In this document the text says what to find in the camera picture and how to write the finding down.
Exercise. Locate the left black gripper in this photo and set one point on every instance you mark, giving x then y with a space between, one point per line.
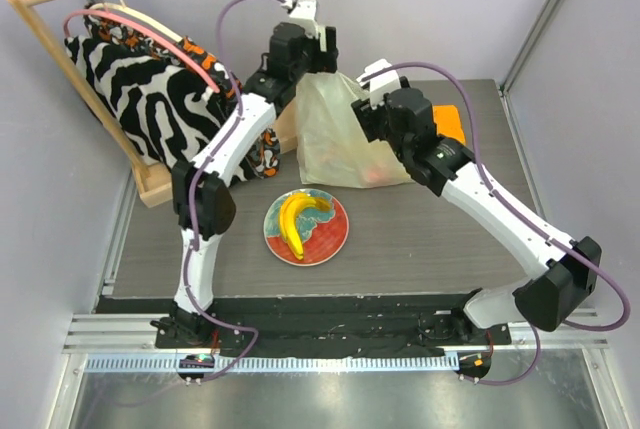
326 61

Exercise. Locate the orange patterned garment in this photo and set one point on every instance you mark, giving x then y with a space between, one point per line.
200 59

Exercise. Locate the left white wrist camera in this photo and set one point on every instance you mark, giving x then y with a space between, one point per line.
303 13

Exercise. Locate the wooden clothes rack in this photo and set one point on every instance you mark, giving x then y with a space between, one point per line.
56 158

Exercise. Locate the pink clothes hanger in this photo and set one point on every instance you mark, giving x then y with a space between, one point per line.
149 33

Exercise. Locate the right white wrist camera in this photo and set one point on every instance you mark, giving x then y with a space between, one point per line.
378 81

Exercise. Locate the cream clothes hanger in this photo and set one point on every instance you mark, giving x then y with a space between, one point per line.
112 31

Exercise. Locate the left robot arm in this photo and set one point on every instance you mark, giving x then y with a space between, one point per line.
201 195

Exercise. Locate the red and teal plate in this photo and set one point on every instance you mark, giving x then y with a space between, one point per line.
323 234

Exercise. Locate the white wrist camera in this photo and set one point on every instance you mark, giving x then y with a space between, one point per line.
303 13
378 81

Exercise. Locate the fake orange fruit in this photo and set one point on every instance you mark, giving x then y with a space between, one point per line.
376 176

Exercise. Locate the pale yellow plastic bag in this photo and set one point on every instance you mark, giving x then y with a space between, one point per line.
331 147

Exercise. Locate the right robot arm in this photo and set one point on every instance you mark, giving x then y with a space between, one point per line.
429 141

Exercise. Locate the orange folded cloth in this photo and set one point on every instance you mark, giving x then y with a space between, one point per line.
448 122

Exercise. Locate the fake yellow bananas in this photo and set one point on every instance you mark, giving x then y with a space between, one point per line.
289 211

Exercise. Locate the slotted cable duct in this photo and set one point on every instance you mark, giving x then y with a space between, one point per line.
182 362

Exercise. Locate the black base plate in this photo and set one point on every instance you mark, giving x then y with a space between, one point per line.
316 327

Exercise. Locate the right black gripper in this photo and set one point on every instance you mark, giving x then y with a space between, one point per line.
366 119

